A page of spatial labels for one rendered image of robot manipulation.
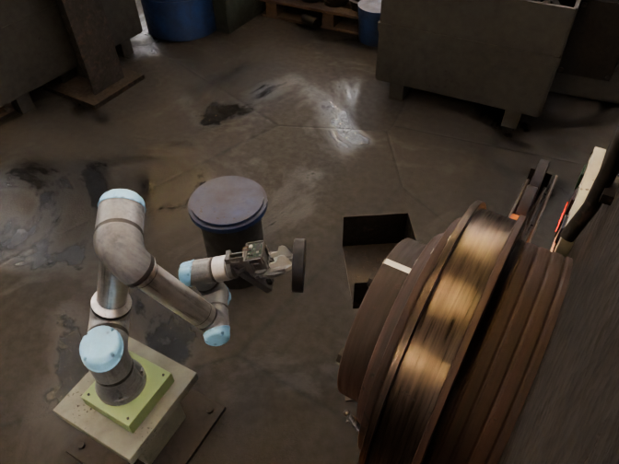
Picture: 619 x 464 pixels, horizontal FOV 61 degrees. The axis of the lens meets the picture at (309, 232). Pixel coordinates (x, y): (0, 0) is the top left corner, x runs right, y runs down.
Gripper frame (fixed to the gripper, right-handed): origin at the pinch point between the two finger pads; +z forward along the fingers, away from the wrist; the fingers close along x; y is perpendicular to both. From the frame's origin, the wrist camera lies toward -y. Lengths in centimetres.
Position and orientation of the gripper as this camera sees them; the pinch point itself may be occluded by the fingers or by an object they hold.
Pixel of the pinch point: (298, 261)
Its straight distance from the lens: 148.2
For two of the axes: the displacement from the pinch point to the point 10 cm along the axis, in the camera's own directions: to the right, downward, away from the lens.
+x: 0.5, -7.1, 7.0
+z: 9.6, -1.6, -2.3
